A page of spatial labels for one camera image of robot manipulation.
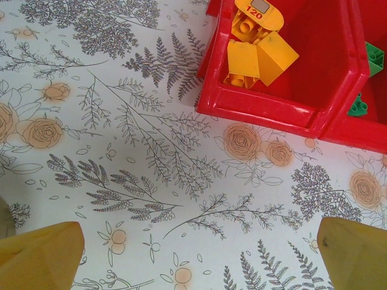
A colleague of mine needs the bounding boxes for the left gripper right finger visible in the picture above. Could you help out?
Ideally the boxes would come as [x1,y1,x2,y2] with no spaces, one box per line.
[317,217,387,290]

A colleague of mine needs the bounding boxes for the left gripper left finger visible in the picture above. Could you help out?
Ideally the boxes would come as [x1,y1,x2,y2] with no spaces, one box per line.
[0,221,85,290]

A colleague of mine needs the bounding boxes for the small green lego brick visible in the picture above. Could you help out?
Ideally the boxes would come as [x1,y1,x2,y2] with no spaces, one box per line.
[346,92,369,117]

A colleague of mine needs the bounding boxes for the red three-compartment plastic bin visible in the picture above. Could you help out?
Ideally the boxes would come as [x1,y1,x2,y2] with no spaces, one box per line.
[193,0,387,155]

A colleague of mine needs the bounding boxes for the long green lego brick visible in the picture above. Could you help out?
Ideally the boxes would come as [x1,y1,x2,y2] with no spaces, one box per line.
[364,41,385,79]

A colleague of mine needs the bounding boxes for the rounded yellow lego piece 120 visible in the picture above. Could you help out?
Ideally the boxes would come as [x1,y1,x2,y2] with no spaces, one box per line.
[234,0,285,33]

